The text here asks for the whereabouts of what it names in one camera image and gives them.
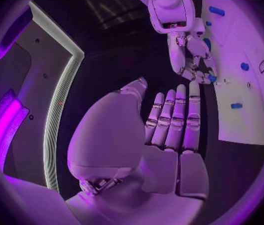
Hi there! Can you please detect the blue plug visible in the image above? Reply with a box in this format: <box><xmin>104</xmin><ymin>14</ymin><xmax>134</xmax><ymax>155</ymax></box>
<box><xmin>203</xmin><ymin>37</ymin><xmax>213</xmax><ymax>52</ymax></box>

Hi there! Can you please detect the white task board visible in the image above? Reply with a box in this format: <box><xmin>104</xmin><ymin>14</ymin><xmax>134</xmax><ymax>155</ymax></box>
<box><xmin>201</xmin><ymin>0</ymin><xmax>264</xmax><ymax>147</ymax></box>

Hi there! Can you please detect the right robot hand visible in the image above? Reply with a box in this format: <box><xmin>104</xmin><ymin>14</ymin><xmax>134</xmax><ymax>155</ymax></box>
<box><xmin>167</xmin><ymin>31</ymin><xmax>219</xmax><ymax>85</ymax></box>

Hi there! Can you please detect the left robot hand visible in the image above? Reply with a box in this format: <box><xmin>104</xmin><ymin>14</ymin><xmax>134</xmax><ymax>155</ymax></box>
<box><xmin>65</xmin><ymin>76</ymin><xmax>211</xmax><ymax>225</ymax></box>

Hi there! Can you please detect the blue long cylinder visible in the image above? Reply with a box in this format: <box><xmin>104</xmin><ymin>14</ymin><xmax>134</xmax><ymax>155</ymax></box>
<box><xmin>208</xmin><ymin>5</ymin><xmax>226</xmax><ymax>17</ymax></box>

